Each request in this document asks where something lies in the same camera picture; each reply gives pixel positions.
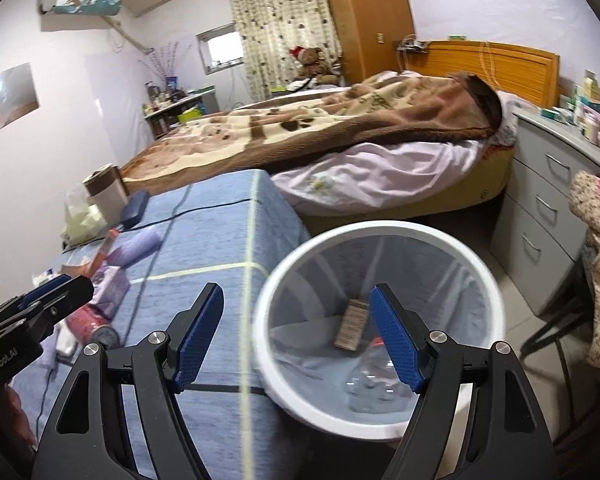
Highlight red drink can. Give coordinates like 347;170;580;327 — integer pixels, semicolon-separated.
66;306;120;349

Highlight red orange box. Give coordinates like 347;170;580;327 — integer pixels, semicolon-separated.
84;229;119;278

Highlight lavender ribbed foam sleeve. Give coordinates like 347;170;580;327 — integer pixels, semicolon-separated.
106;229;162;268

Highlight clear plastic water bottle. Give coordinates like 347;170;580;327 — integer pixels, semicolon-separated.
343;337;417;414

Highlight beige green small box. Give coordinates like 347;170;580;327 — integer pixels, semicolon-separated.
334;299;370;351

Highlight white yogurt cup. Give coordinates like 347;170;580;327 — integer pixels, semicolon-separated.
32;269;56;288

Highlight strawberry milk carton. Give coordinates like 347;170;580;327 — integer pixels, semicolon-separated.
60;257;91;278

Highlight white mesh trash bin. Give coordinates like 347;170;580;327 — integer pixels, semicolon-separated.
252;220;506;441

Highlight person's hand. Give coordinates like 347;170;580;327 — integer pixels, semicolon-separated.
0;385;36;460

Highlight yellow tissue pack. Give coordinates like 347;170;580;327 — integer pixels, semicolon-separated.
61;184;107;247

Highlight beige brown travel mug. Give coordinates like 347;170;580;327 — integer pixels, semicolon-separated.
83;164;129;226

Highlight navy glasses case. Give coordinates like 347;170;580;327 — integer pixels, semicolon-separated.
121;190;150;231

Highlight grey drawer cabinet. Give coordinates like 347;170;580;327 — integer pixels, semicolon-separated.
491;108;600;315

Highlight cluttered desk shelf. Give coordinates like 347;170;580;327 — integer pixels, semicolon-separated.
143;86;220;140

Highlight purple dried flower branches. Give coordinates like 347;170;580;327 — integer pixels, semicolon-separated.
138;41;194;81

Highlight pink bed sheet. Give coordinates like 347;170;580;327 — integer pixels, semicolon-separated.
272;90;519;219

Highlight barred window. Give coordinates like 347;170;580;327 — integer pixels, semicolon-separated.
197;23;245;75

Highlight items on cabinet top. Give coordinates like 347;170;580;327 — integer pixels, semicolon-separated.
540;70;600;148

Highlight brown paw print blanket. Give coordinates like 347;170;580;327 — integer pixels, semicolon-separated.
121;74;503;195

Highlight teddy bear with santa hat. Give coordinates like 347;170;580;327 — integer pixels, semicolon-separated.
289;46;340;86

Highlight orange wooden headboard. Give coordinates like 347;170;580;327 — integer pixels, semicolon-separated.
401;40;559;108

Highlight patterned window curtain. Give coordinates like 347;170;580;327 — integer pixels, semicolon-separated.
230;0;342;101

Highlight orange wooden wardrobe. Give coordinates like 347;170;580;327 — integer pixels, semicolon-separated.
328;0;415;84

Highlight silver wall poster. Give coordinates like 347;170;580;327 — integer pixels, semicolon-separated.
0;63;40;129

